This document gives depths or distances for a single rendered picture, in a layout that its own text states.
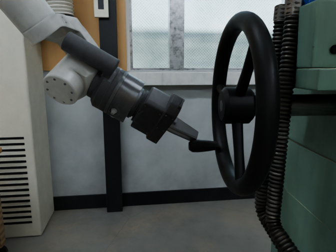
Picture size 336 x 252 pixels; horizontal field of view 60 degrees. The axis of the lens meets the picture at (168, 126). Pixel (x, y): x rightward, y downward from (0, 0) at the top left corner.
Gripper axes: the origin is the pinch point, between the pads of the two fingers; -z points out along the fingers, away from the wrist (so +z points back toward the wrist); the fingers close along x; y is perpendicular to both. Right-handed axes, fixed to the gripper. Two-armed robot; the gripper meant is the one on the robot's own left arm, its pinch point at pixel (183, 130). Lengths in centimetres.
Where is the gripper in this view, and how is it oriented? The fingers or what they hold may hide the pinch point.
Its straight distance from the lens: 57.6
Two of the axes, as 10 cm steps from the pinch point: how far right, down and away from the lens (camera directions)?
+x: 4.3, -5.5, -7.2
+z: -8.6, -4.8, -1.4
